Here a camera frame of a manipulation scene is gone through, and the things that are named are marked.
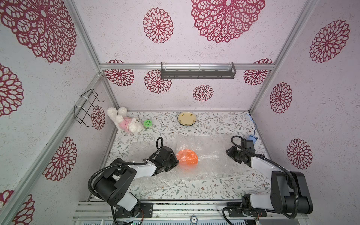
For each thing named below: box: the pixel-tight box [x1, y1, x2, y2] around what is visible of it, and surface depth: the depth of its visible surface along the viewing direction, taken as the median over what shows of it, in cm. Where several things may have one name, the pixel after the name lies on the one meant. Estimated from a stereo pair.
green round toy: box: [143, 119, 153, 128], surface depth 109 cm
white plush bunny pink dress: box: [106, 106, 144, 134], surface depth 102 cm
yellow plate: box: [177, 111, 197, 127], surface depth 116 cm
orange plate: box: [175, 149, 199, 165], surface depth 94 cm
